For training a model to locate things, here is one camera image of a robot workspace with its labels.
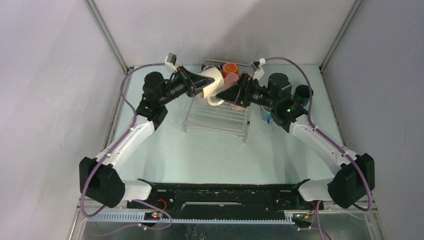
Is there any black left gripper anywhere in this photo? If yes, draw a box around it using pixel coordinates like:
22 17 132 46
158 66 214 106

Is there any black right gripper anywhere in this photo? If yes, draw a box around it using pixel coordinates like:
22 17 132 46
216 73 278 110

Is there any cream mug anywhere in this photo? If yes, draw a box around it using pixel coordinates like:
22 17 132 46
198 66 226 107

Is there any light blue dotted mug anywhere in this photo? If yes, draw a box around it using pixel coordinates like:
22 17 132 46
260 106 274 125

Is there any dark teal mug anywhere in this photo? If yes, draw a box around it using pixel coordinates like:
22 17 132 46
292 84 314 107

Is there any pink ghost pattern mug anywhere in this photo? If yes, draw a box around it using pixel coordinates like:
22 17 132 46
230 104 246 112

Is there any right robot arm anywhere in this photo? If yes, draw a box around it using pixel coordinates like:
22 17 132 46
216 73 375 209

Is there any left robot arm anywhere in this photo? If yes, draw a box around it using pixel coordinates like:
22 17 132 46
79 66 223 208

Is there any salmon pink mug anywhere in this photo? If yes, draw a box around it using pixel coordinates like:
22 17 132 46
224 72 239 89

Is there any lilac mug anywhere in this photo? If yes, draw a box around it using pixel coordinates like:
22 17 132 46
194 95 210 107

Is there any orange mug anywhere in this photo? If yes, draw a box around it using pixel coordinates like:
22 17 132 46
220 62 239 78

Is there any white wire dish rack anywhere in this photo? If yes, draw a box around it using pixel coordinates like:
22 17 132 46
182 58 260 144

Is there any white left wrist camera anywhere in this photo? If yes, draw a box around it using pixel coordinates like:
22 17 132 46
164 52 178 73

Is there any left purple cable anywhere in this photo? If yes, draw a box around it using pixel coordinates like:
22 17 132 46
79 62 173 231

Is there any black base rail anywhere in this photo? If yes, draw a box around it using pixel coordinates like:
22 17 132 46
146 182 324 220

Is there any grey cable duct strip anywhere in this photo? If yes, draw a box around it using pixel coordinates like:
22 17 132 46
87 211 294 225

